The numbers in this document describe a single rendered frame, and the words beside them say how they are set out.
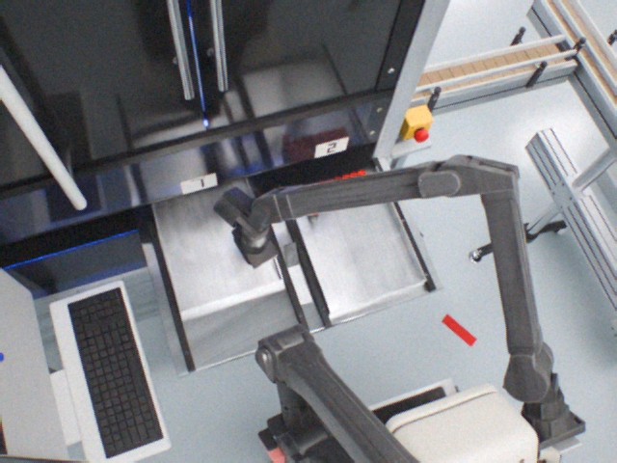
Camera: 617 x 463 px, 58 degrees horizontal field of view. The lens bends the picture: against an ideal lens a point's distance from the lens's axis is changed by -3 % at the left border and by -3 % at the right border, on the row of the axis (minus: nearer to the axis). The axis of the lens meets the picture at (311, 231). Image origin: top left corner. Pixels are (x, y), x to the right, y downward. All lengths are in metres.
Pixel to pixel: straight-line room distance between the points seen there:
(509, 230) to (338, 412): 0.43
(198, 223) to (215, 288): 0.18
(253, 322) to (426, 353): 1.12
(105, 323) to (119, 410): 0.22
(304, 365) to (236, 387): 1.44
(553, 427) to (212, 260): 0.86
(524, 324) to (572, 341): 1.58
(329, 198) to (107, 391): 0.74
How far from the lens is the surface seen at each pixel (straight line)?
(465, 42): 3.21
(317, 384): 0.81
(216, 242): 1.47
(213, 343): 1.40
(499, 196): 0.96
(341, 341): 2.32
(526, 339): 1.06
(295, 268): 1.45
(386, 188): 1.02
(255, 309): 1.42
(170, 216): 1.52
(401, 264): 1.49
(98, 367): 1.49
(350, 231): 1.50
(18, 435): 1.25
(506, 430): 0.94
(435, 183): 0.96
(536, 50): 1.96
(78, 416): 1.51
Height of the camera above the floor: 2.25
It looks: 66 degrees down
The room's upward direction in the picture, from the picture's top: 12 degrees clockwise
